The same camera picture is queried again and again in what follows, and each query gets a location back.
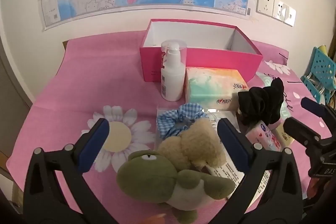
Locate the white pump bottle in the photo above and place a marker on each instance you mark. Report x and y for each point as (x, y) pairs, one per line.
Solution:
(172, 77)

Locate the pink cardboard box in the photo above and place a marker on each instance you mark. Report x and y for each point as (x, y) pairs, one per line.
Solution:
(210, 61)

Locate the pastel tissue pack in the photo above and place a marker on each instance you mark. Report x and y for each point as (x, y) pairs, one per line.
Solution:
(210, 87)

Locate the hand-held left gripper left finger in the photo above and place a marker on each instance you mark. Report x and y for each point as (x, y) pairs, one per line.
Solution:
(95, 142)

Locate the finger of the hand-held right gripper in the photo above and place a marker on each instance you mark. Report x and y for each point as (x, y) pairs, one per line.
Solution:
(312, 106)
(299, 129)

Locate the blue plastic rack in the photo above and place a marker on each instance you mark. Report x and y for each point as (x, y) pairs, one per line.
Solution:
(320, 66)

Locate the green frog plush toy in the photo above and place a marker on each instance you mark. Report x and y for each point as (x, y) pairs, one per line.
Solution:
(147, 176)

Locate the clear plastic packet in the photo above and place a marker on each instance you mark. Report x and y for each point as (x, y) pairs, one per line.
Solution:
(225, 171)

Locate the white wall socket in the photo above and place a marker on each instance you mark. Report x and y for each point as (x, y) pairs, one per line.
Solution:
(265, 2)

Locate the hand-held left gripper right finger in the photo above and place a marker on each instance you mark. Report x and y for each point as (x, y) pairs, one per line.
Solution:
(233, 145)

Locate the yellow tissue packet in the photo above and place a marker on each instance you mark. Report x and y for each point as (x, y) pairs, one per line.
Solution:
(283, 134)

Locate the black scrunchie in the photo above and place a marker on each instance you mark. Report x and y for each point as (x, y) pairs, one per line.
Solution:
(262, 103)

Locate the blue gingham scrunchie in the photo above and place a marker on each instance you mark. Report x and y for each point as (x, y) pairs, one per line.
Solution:
(168, 119)

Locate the floral pocket tissue packet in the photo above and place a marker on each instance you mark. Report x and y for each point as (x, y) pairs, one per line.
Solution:
(262, 137)

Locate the beige plush toy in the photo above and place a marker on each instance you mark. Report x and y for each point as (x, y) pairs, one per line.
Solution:
(194, 145)

